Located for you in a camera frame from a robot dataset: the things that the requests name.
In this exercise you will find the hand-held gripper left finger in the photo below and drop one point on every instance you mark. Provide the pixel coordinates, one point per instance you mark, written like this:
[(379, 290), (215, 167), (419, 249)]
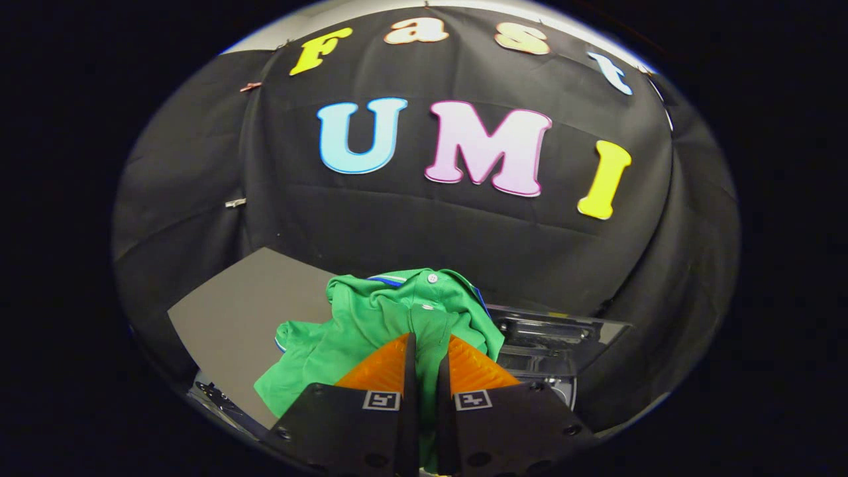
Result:
[(409, 411)]

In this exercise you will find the green polo shirt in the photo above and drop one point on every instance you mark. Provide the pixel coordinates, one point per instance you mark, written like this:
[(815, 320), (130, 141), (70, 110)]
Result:
[(371, 318)]

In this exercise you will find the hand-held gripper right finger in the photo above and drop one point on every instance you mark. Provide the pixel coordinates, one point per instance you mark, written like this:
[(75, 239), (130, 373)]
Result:
[(445, 417)]

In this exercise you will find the white clip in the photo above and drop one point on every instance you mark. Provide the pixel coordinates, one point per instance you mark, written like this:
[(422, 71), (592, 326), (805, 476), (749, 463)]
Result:
[(235, 203)]

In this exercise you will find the grey washing machine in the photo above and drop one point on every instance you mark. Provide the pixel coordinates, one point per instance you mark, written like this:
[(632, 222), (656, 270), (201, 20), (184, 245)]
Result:
[(245, 311)]

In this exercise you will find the pink clip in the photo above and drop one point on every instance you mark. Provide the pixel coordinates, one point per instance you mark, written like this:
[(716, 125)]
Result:
[(250, 86)]

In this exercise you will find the black backdrop cloth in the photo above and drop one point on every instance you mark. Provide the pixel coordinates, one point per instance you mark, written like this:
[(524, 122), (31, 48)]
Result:
[(411, 225)]

